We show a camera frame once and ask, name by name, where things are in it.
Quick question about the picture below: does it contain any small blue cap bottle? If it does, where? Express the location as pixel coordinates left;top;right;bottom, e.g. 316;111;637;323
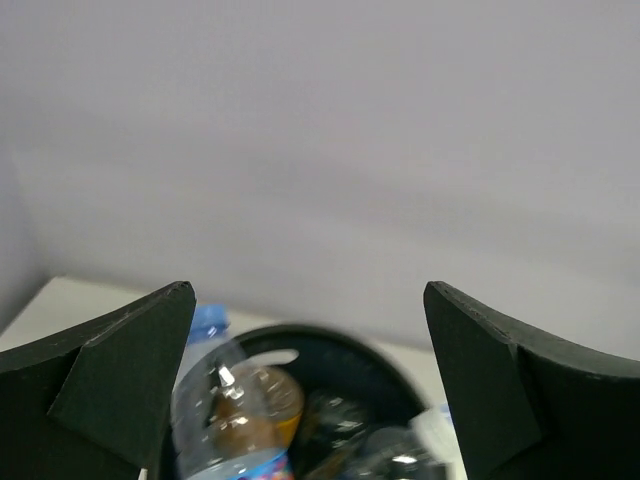
171;304;294;480

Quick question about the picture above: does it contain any clear ribbed unlabelled bottle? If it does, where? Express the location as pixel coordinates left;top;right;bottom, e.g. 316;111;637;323
338;403;459;479

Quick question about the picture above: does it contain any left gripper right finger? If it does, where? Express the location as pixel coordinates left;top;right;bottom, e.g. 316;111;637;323
424;281;639;479

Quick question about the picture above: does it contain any orange juice bottle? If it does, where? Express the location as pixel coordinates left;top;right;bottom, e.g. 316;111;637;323
208;363;305;457

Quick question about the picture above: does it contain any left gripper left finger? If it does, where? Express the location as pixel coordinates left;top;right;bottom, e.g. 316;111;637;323
1;281;196;479

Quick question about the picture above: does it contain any dark grey plastic bin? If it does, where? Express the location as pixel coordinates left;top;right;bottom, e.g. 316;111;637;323
159;324;451;480

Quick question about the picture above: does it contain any blue label clear bottle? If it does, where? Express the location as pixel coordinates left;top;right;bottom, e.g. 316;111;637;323
289;390;372;479

